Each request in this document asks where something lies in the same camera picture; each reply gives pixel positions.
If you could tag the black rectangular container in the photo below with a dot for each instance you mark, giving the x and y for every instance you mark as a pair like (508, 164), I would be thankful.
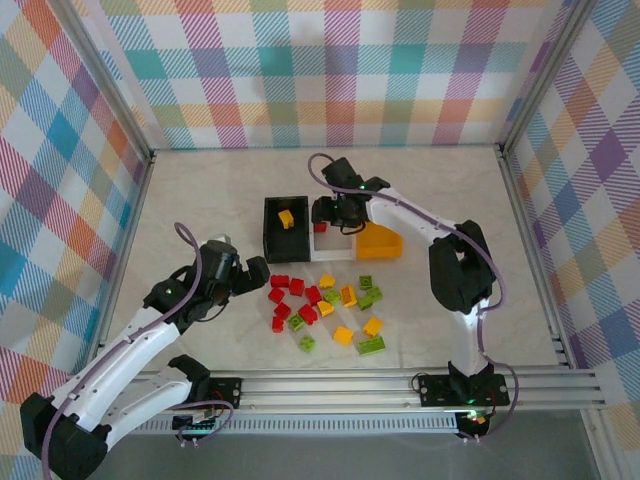
(287, 245)

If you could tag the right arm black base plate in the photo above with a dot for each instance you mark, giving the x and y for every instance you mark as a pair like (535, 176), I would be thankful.
(435, 390)

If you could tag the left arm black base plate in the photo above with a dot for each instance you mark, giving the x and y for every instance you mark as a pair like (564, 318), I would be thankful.
(227, 390)

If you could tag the long orange-yellow lego brick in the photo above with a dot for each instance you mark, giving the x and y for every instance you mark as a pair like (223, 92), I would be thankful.
(348, 295)

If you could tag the red lego brick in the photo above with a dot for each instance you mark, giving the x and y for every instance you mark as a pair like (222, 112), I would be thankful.
(309, 314)
(296, 286)
(313, 295)
(279, 281)
(320, 228)
(275, 295)
(282, 309)
(277, 323)

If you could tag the yellow lego brick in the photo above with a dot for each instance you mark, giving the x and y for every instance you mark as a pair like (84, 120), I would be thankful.
(343, 335)
(372, 326)
(325, 308)
(327, 281)
(285, 218)

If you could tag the aluminium side rail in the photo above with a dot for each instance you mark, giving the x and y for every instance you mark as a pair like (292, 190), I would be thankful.
(131, 225)
(535, 250)

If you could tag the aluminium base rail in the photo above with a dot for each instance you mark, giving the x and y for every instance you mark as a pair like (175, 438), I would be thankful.
(325, 390)

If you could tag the aluminium frame post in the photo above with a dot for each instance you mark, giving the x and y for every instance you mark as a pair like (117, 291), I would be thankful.
(544, 75)
(110, 85)

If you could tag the long green lego brick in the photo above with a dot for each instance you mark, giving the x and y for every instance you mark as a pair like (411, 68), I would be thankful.
(371, 345)
(370, 299)

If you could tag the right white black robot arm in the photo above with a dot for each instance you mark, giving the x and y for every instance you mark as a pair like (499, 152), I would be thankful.
(410, 215)

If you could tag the orange rectangular container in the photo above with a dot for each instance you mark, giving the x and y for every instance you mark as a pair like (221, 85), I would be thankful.
(375, 245)

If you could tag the green circuit board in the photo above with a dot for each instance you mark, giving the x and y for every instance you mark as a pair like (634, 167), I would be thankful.
(197, 425)

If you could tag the orange connector board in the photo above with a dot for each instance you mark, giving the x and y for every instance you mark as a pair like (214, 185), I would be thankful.
(475, 417)

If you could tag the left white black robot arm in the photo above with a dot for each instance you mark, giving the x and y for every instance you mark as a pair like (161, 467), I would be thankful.
(125, 350)

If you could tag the white rectangular container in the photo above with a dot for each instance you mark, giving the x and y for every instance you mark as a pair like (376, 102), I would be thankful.
(332, 256)

